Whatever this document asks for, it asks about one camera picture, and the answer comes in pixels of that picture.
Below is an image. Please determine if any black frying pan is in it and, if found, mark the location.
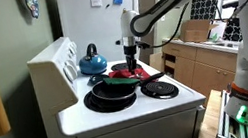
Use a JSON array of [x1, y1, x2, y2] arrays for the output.
[[89, 69, 169, 106]]

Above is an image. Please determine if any small black coil burner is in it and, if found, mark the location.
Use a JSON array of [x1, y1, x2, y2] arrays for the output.
[[140, 76, 181, 103]]

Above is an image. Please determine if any red terry cloth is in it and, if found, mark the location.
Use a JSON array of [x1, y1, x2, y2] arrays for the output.
[[107, 64, 151, 86]]

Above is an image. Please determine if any large black coil burner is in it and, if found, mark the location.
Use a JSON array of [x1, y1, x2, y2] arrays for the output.
[[110, 59, 143, 75], [81, 82, 140, 118]]

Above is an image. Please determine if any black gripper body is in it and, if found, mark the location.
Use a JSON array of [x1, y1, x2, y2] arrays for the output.
[[122, 44, 139, 61]]

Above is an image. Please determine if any green quilted pot holder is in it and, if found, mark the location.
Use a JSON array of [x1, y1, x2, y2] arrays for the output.
[[102, 72, 142, 90]]

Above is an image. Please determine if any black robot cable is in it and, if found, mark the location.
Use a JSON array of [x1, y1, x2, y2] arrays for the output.
[[140, 0, 198, 51]]

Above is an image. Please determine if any blue kettle with black handle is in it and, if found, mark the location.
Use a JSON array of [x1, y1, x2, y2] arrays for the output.
[[75, 41, 109, 78]]

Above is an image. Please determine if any black white patterned panel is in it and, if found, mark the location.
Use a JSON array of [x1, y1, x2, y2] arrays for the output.
[[187, 0, 245, 50]]

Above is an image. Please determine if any wooden kitchen cabinet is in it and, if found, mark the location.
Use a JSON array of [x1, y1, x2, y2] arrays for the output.
[[159, 26, 248, 106]]

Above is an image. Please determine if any open cardboard box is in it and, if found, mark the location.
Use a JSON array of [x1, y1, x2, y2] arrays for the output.
[[176, 15, 221, 46]]

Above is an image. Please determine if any white refrigerator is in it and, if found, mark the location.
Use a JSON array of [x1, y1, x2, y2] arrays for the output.
[[56, 0, 151, 71]]

